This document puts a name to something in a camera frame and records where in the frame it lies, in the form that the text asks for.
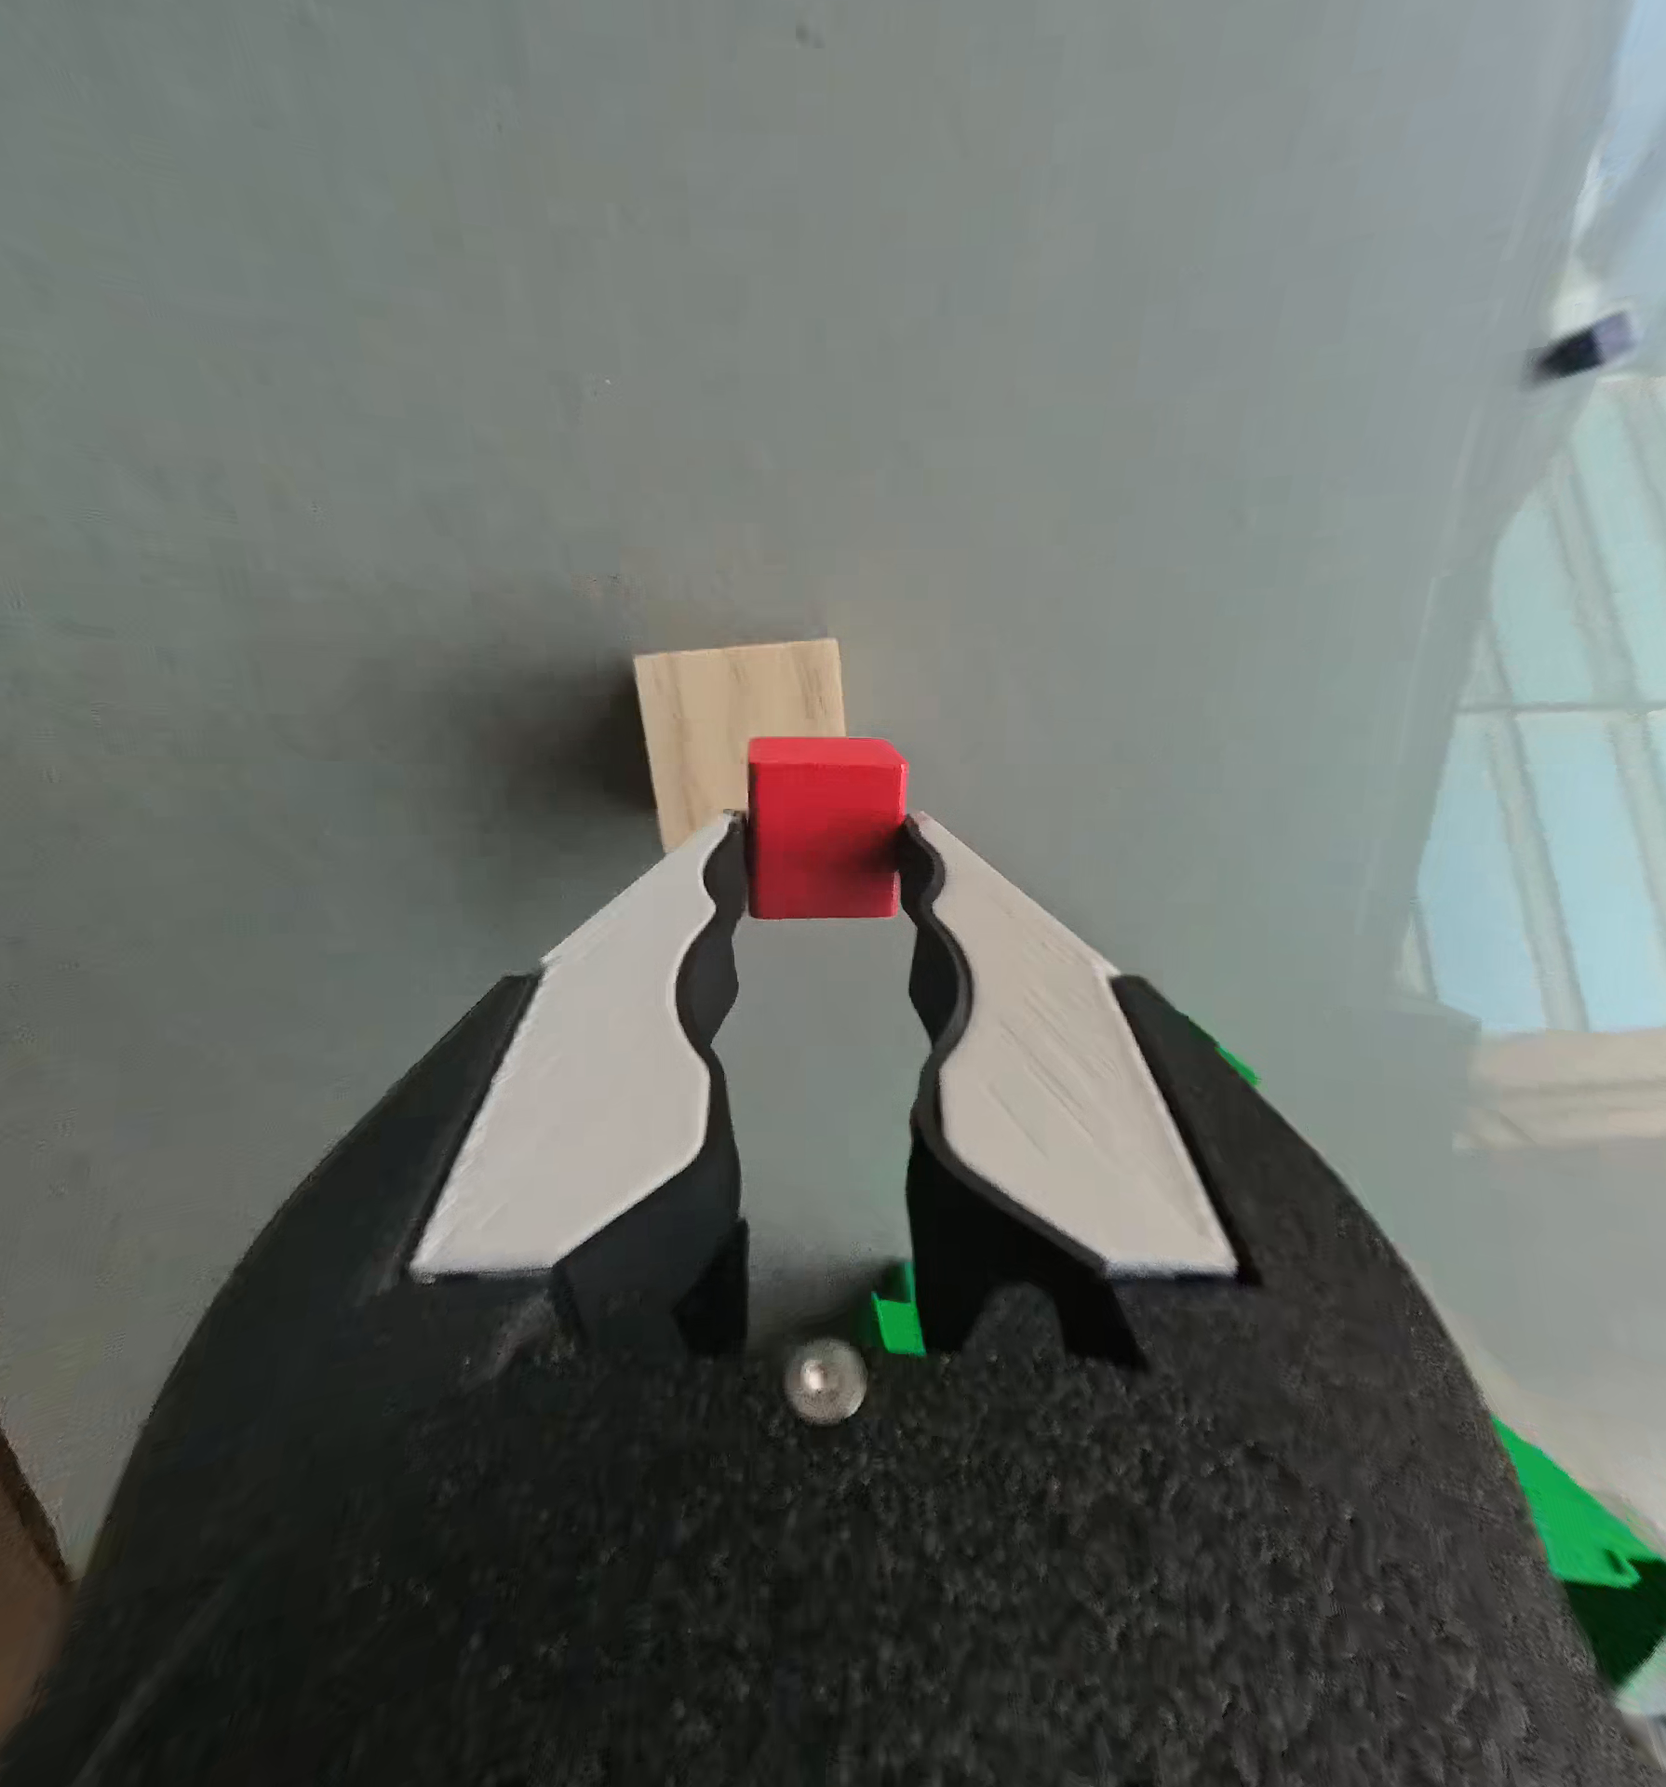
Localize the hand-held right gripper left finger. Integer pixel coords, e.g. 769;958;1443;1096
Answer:
410;810;754;1356

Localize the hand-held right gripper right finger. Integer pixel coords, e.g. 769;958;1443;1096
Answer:
904;810;1243;1367

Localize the red wooden cube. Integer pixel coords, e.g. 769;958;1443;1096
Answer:
746;737;911;925

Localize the large plain wooden cube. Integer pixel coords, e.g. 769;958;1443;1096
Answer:
632;637;849;853

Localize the green plastic bin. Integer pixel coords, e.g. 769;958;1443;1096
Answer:
872;1020;1666;1720

